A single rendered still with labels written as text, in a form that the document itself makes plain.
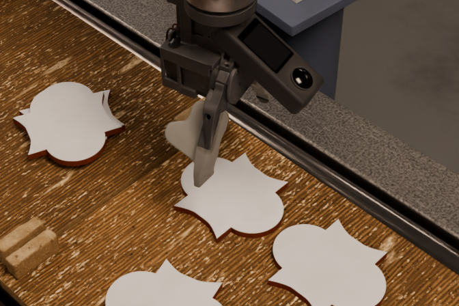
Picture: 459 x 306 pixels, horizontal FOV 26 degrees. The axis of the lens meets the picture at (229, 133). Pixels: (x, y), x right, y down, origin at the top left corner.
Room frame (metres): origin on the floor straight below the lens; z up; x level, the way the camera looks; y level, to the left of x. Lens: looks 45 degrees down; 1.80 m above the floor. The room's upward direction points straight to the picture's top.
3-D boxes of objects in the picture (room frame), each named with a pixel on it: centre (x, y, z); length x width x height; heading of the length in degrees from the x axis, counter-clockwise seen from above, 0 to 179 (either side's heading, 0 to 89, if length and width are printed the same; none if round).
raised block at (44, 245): (0.67, 0.21, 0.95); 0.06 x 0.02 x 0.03; 136
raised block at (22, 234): (0.69, 0.23, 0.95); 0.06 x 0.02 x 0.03; 136
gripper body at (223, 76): (0.78, 0.02, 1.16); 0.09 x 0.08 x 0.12; 61
